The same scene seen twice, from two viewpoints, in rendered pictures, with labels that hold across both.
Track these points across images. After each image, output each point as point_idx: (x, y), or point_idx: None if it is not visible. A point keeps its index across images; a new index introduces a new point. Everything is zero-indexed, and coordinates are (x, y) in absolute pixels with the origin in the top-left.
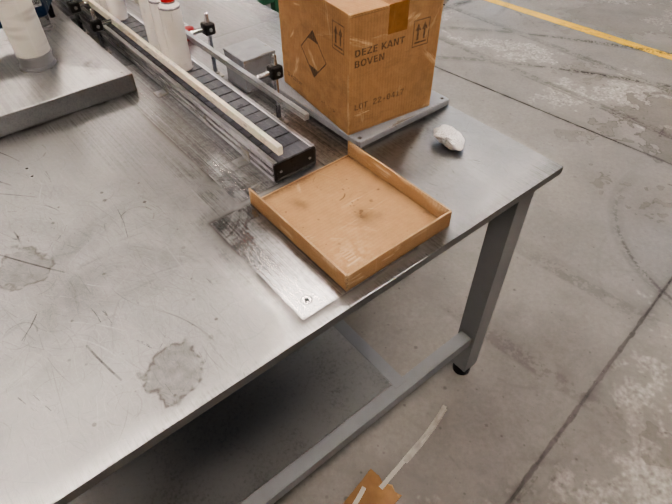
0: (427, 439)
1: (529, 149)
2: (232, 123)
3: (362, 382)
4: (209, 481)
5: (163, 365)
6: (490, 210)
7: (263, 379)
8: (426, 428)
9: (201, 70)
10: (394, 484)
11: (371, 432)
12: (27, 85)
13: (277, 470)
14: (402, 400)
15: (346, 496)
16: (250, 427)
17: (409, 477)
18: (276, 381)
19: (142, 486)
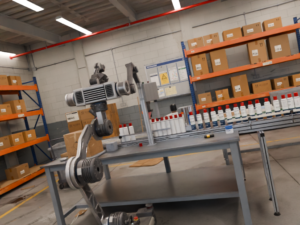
0: (70, 223)
1: (46, 165)
2: (102, 144)
3: (84, 201)
4: (103, 186)
5: None
6: (54, 160)
7: (104, 193)
8: (71, 224)
9: (120, 143)
10: (76, 217)
11: (84, 218)
12: (146, 134)
13: (93, 191)
14: (78, 224)
15: (85, 212)
16: (102, 190)
17: (73, 218)
18: (102, 194)
19: (113, 182)
